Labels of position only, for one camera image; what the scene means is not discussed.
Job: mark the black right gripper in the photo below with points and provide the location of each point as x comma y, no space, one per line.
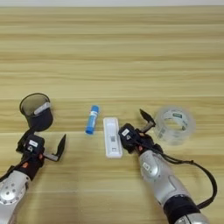
143,143

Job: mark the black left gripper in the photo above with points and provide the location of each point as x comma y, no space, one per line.
33,164

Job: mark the black mesh pen cup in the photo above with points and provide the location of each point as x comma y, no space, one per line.
39,119

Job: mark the grey marker pen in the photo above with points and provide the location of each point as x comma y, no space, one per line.
42,108

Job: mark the white rectangular plastic device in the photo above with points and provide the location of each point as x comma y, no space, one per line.
112,137

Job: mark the blue glue stick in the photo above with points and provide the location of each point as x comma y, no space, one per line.
92,120

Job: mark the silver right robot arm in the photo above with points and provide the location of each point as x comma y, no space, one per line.
163,180

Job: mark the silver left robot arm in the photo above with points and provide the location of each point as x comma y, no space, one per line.
11,192

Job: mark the left gripper labelled black box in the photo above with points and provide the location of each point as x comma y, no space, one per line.
34,143

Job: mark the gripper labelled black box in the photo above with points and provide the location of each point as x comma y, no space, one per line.
127,133
34,143

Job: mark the clear adhesive tape roll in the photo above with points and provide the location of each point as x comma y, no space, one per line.
163,131

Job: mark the right gripper labelled black box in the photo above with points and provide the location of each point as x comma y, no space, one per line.
127,133

